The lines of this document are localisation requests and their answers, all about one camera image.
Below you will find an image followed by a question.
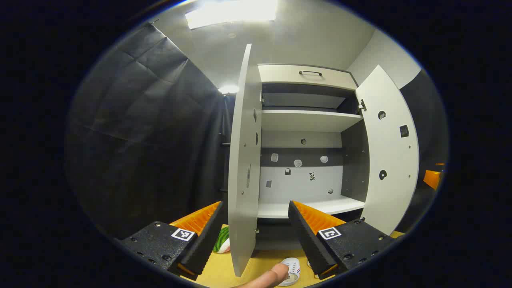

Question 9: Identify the white shoe cabinet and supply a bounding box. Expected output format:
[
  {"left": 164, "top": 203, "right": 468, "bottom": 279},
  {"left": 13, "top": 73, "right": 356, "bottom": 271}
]
[{"left": 258, "top": 63, "right": 370, "bottom": 250}]

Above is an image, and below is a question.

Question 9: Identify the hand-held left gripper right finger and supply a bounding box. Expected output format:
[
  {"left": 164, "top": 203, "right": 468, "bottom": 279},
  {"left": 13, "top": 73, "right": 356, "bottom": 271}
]
[{"left": 288, "top": 200, "right": 396, "bottom": 280}]

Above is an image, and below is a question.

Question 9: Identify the ceiling light panel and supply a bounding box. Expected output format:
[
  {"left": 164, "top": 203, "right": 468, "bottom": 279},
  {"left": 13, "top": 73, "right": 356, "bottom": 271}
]
[{"left": 185, "top": 0, "right": 278, "bottom": 30}]

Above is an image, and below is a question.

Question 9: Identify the green striped toy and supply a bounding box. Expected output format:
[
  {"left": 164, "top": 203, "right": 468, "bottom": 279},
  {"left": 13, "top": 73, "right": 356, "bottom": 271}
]
[{"left": 213, "top": 226, "right": 231, "bottom": 253}]

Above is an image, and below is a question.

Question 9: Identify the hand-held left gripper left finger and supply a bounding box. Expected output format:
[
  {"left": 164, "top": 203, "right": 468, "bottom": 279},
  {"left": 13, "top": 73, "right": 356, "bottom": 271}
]
[{"left": 120, "top": 201, "right": 226, "bottom": 280}]

